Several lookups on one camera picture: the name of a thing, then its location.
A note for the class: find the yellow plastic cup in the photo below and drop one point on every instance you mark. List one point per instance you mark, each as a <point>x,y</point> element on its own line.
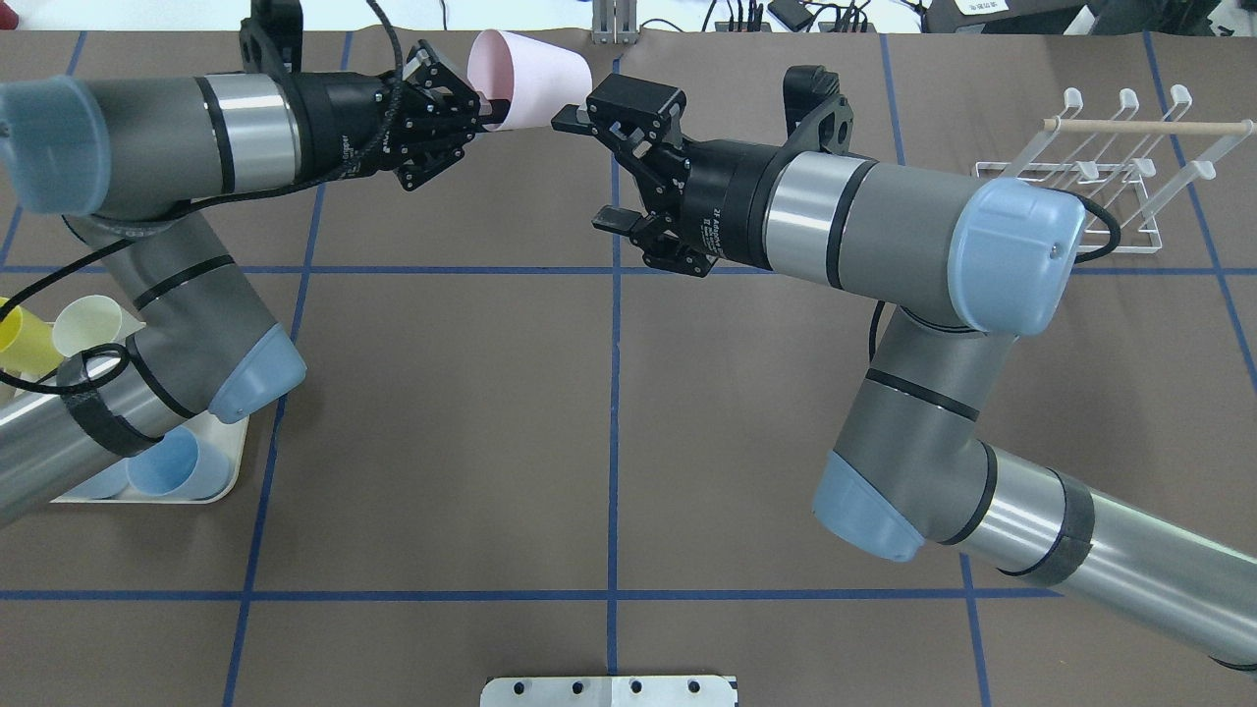
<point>27,351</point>

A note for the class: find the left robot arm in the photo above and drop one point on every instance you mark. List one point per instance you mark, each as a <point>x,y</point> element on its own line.
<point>131,166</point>

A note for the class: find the light blue cup outer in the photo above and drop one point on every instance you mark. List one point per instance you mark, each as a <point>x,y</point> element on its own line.
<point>105,485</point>

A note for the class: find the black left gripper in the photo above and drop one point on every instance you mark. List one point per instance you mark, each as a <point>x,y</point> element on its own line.
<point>339,120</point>

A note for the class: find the light blue cup inner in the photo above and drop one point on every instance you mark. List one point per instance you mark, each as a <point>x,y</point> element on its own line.
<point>181,467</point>

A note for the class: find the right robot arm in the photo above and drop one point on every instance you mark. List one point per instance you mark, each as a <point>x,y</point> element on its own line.
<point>970,266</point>

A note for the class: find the cream plastic tray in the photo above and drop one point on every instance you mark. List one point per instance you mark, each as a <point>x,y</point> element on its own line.
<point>48,458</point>

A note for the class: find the white wire cup rack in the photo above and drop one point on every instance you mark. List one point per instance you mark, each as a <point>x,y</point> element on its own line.
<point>1133,177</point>

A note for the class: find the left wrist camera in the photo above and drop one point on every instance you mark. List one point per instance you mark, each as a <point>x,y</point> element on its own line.
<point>270,38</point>

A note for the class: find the aluminium frame post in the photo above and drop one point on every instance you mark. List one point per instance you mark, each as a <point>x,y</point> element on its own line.
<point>614,22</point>

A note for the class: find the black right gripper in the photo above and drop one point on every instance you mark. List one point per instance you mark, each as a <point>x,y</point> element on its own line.
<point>725,208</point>

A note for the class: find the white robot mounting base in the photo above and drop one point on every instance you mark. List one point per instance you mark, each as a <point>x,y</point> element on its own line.
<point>657,690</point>

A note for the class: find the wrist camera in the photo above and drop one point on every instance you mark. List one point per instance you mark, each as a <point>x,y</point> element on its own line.
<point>818,115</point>
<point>270,38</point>

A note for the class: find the pink plastic cup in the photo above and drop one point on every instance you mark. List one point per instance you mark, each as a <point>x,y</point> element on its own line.
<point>539,78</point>

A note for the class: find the light blue cup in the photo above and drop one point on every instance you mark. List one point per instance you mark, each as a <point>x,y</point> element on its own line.
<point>105,485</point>
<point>181,467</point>

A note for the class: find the pale green plastic cup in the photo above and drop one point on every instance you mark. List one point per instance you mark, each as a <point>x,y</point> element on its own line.
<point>92,321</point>

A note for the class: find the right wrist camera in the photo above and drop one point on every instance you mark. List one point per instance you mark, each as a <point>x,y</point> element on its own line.
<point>818,115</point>

